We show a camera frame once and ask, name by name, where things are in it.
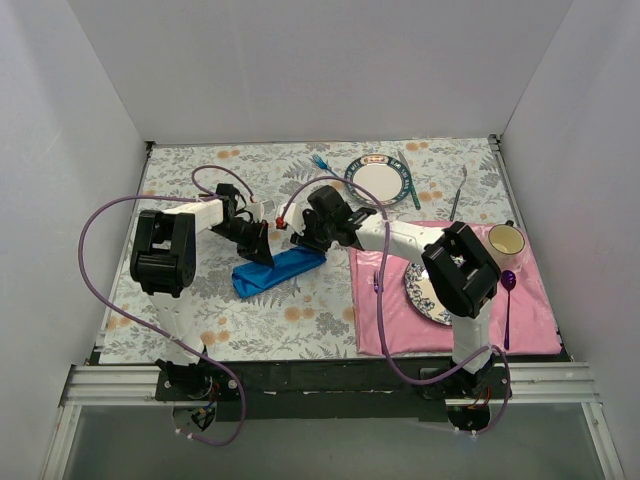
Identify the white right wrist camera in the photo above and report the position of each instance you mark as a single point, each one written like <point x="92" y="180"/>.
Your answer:
<point x="291" y="216"/>

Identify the blue satin napkin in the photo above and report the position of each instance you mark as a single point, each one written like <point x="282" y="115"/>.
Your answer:
<point x="252" y="279"/>

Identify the blue fork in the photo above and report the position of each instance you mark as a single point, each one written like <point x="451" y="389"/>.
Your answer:
<point x="325" y="167"/>

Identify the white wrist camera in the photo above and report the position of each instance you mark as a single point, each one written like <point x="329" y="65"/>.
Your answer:
<point x="291" y="216"/>
<point x="259" y="210"/>

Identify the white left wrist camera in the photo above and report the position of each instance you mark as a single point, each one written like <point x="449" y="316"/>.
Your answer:
<point x="259" y="210"/>

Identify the blue floral dinner plate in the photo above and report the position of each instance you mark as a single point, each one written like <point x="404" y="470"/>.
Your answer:
<point x="422" y="296"/>

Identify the aluminium frame rail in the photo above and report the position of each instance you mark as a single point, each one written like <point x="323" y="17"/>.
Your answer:
<point x="528" y="383"/>

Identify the cream ceramic mug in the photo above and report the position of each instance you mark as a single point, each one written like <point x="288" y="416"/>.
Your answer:
<point x="506" y="244"/>

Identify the teal handled knife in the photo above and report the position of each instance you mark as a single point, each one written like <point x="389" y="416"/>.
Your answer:
<point x="412" y="189"/>

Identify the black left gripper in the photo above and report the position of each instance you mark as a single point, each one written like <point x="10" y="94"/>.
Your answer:
<point x="257" y="240"/>

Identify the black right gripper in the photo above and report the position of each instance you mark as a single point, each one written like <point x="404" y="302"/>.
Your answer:
<point x="304" y="235"/>

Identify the purple metallic fork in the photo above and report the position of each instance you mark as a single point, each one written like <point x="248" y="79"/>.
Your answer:
<point x="378" y="289"/>

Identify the purple metallic spoon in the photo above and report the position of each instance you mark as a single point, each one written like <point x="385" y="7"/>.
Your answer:
<point x="509" y="282"/>

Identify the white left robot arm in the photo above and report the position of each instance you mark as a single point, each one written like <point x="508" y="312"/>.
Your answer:
<point x="164" y="263"/>

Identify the floral tablecloth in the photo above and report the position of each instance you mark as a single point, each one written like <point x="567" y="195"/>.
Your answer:
<point x="310" y="316"/>

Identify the white plate teal rim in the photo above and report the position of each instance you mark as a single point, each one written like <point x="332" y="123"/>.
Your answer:
<point x="383" y="176"/>

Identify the pink floral placemat cloth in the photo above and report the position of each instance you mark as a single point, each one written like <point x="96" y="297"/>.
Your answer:
<point x="532" y="325"/>

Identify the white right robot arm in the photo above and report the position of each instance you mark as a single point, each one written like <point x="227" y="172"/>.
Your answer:
<point x="462" y="273"/>

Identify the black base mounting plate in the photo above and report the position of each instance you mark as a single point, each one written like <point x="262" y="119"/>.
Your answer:
<point x="322" y="389"/>

